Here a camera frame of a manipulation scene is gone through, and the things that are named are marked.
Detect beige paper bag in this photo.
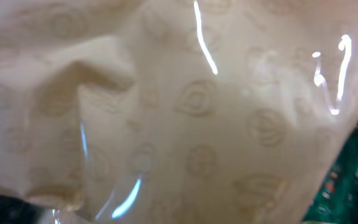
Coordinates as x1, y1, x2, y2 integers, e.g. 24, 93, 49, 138
0, 0, 358, 223

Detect green Nescafe coffee bag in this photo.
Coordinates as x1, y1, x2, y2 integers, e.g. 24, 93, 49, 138
301, 129, 358, 224

